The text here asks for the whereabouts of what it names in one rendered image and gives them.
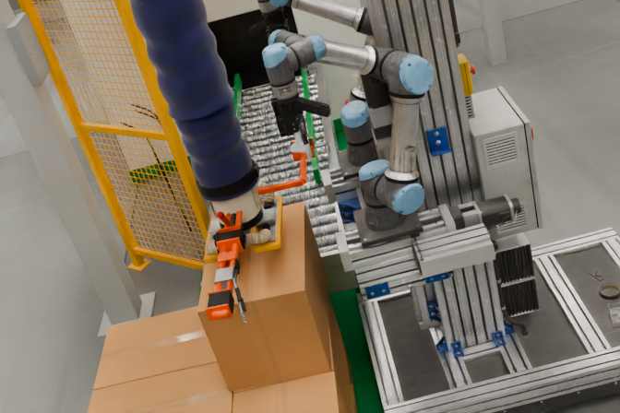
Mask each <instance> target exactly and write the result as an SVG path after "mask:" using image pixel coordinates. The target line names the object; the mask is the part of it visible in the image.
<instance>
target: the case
mask: <svg viewBox="0 0 620 413"><path fill-rule="evenodd" d="M243 249H244V248H243ZM238 256H239V257H238V261H239V264H240V272H239V274H237V286H238V288H239V289H240V292H241V296H242V298H243V299H244V306H245V309H246V312H244V314H245V318H246V321H247V324H244V320H243V317H242V315H241V311H240V307H239V303H238V300H237V297H236V293H235V289H234V290H233V293H232V295H233V297H234V306H233V314H232V317H230V318H225V319H220V320H216V321H210V320H209V318H208V315H207V313H206V310H205V309H206V308H208V302H209V295H208V292H212V291H214V290H215V283H214V280H215V275H216V270H217V269H218V266H219V263H218V261H217V262H212V263H208V264H205V270H204V276H203V281H202V286H201V291H200V297H199V303H198V308H197V314H198V316H199V319H200V321H201V324H202V325H203V328H204V330H205V332H206V335H207V337H208V340H209V343H210V345H211V348H212V350H213V353H214V355H215V358H216V360H217V362H218V364H219V366H220V369H221V373H222V375H223V378H224V380H225V383H226V384H227V387H228V389H229V391H234V390H239V389H244V388H249V387H254V386H259V385H263V384H272V383H277V382H282V381H287V380H291V379H296V378H302V377H306V376H311V375H316V374H320V373H326V372H330V371H331V369H330V348H329V327H328V284H327V275H326V271H325V268H324V265H323V262H322V259H321V255H320V252H319V250H318V246H317V243H316V237H315V234H314V231H313V228H312V225H311V221H310V218H309V216H308V212H307V209H306V206H305V202H301V203H296V204H291V205H287V206H283V207H282V226H281V247H280V248H279V249H274V250H270V251H265V252H261V253H256V254H255V252H254V244H252V245H251V244H249V245H248V244H247V245H246V246H245V249H244V251H243V252H240V253H238Z"/></svg>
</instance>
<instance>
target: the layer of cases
mask: <svg viewBox="0 0 620 413"><path fill-rule="evenodd" d="M197 308H198V306H196V307H192V308H188V309H184V310H180V311H176V312H172V313H165V314H161V315H157V316H153V317H149V318H145V319H141V320H137V321H133V322H129V323H125V324H118V325H114V326H110V327H108V331H107V335H106V338H105V342H104V346H103V350H102V354H101V361H100V365H99V369H98V372H97V376H96V380H95V384H94V387H93V391H92V395H91V400H90V403H89V410H88V413H353V412H352V399H351V391H350V385H349V377H348V371H347V363H346V357H345V349H344V343H343V340H342V337H341V333H340V329H339V325H338V322H337V319H336V315H335V313H334V310H333V306H332V303H331V300H330V297H329V294H328V327H329V348H330V369H331V371H330V372H326V373H320V374H316V375H311V376H306V377H302V378H296V379H291V380H287V381H282V382H277V383H268V384H263V385H259V386H254V387H249V388H244V389H239V390H234V391H229V389H228V387H227V384H226V383H225V380H224V378H223V375H222V373H221V369H220V366H219V364H218V362H217V360H216V358H215V355H214V353H213V350H212V348H211V345H210V343H209V340H208V337H207V335H206V332H205V330H204V328H203V325H202V324H201V321H200V319H199V316H198V314H197Z"/></svg>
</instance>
